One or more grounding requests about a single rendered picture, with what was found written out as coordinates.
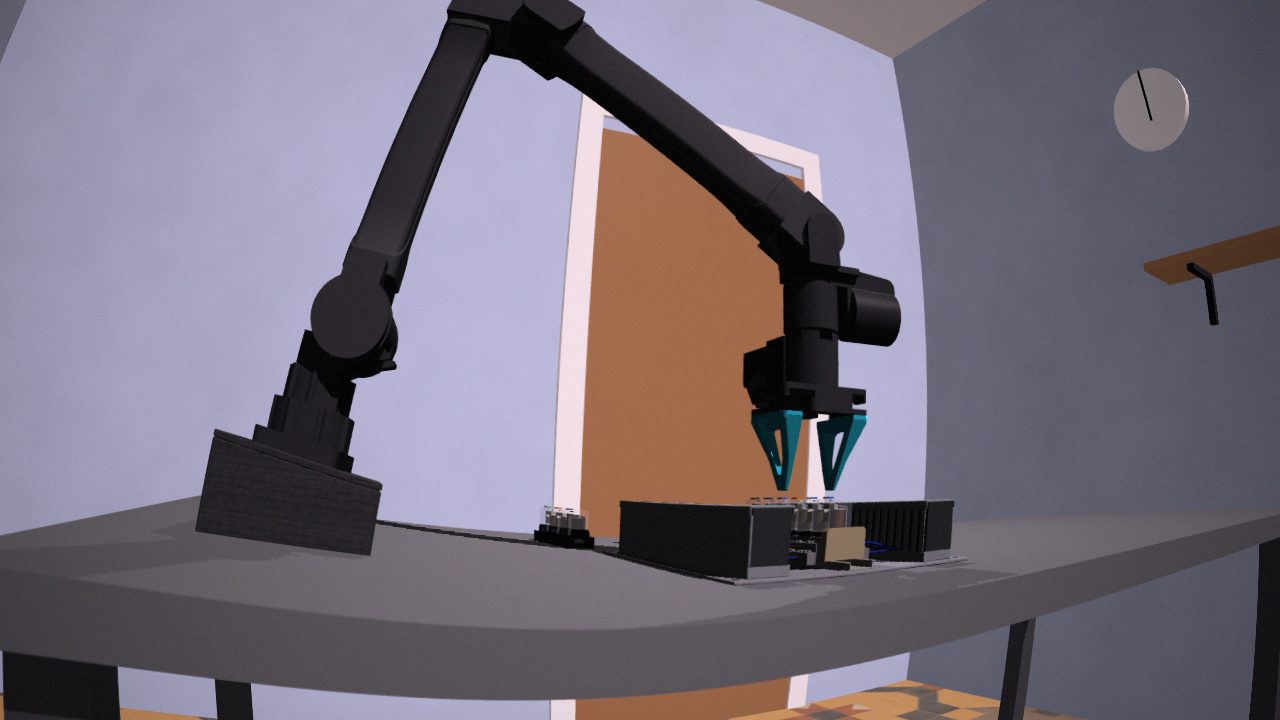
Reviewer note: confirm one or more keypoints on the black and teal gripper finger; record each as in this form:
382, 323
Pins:
852, 426
789, 423

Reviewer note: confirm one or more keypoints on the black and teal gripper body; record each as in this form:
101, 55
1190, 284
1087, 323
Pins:
811, 360

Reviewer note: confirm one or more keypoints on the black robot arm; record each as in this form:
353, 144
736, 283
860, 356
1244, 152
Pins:
351, 317

